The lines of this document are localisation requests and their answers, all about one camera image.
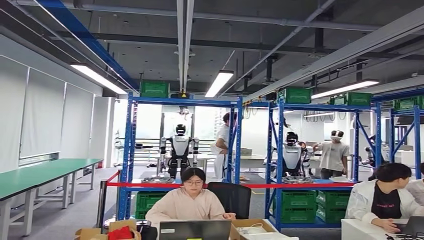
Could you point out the blue steel shelf rack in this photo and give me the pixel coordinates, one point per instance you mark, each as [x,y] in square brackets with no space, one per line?
[278,159]
[415,139]
[127,155]

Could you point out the person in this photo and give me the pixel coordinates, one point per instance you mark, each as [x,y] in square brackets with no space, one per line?
[222,145]
[418,190]
[333,154]
[185,205]
[381,198]
[303,145]

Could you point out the long ceiling light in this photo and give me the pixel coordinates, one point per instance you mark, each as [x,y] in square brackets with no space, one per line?
[219,82]
[344,88]
[97,78]

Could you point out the white and black humanoid robot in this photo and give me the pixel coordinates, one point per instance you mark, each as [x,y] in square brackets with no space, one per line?
[291,155]
[374,154]
[180,145]

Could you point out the green plastic crate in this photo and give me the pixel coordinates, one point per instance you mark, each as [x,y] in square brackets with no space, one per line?
[298,199]
[298,215]
[154,89]
[145,203]
[354,98]
[294,95]
[407,103]
[331,205]

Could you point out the red barrier belt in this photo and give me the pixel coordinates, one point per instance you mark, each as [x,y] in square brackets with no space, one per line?
[232,185]

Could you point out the black office chair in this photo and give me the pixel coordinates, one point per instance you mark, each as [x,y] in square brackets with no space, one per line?
[235,198]

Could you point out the grey laptop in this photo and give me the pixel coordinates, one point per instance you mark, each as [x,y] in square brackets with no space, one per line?
[414,227]
[195,230]

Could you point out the brown cardboard box with sheet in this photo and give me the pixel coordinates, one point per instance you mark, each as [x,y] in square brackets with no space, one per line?
[245,228]

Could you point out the black bag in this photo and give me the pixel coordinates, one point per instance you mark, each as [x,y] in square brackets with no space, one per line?
[147,232]

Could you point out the grey roller blind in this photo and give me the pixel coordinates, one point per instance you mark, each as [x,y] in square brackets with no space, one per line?
[76,122]
[41,112]

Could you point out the yellowish cardboard box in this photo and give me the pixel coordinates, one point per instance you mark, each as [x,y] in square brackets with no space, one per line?
[122,227]

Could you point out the red cloth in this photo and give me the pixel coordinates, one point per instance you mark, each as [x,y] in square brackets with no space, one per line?
[121,233]

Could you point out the small brown cardboard box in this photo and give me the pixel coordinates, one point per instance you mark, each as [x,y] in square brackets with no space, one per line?
[86,233]

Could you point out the white desk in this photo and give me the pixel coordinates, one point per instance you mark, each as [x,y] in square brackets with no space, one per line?
[361,230]

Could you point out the green-top table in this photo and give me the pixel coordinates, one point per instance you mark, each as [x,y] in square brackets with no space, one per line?
[30,177]

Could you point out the black barrier post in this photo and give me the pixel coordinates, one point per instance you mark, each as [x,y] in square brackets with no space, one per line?
[101,202]

